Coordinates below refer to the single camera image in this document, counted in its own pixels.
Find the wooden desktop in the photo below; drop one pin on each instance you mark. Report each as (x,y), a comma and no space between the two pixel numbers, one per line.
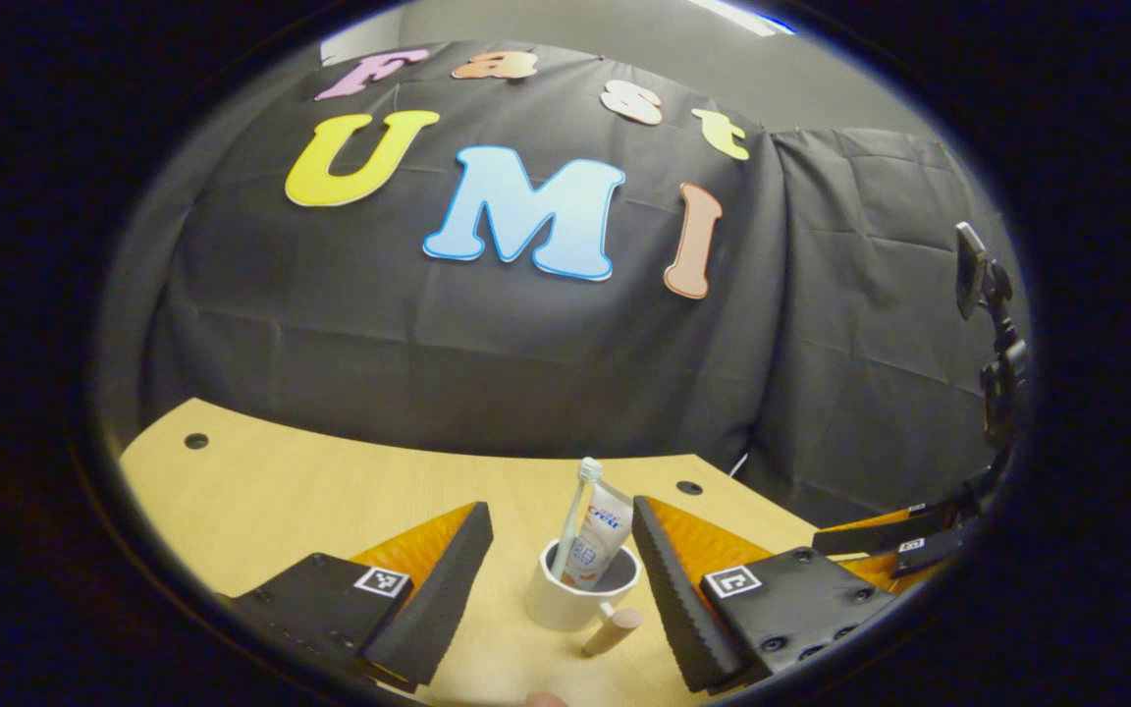
(310,491)

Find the black backdrop cloth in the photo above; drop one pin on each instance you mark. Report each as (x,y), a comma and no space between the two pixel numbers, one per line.
(379,344)

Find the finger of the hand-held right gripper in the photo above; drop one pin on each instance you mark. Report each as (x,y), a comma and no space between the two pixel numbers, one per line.
(880,530)
(924,558)

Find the ceiling light panel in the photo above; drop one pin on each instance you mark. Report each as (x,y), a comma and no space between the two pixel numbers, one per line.
(737,15)

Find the white toothbrush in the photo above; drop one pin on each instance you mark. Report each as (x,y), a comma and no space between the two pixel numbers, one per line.
(573,516)

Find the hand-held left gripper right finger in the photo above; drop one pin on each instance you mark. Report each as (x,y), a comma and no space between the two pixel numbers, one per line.
(669,589)

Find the white toothpaste tube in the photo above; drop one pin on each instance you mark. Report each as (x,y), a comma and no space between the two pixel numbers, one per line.
(605,525)

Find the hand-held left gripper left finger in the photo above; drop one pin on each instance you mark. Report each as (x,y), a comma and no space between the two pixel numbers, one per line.
(448,589)

